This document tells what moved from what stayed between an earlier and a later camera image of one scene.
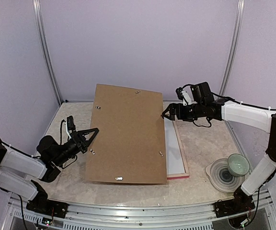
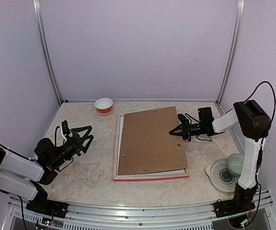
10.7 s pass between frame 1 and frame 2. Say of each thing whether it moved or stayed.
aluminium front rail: stayed
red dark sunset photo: moved
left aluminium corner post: stayed
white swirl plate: stayed
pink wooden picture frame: moved
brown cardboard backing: moved
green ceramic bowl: stayed
